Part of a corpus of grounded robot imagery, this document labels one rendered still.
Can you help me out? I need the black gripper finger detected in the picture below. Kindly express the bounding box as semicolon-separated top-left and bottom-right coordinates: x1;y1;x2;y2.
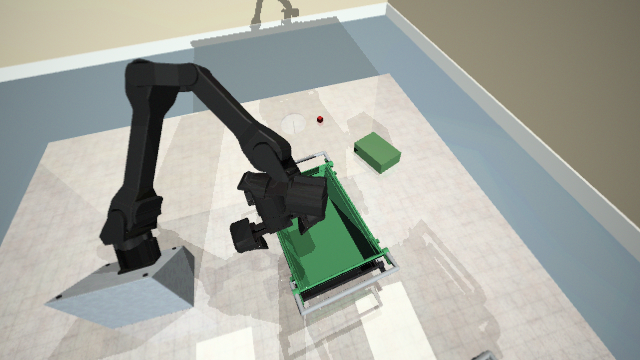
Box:
249;222;269;251
298;216;317;235

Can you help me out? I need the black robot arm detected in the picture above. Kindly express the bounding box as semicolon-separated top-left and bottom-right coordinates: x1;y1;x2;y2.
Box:
100;58;328;275

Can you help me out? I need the green rectangular block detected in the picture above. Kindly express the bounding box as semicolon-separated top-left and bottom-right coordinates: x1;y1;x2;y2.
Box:
354;131;401;174

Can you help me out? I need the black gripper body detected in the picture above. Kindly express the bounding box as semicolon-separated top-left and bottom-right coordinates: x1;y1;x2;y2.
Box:
229;205;325;253

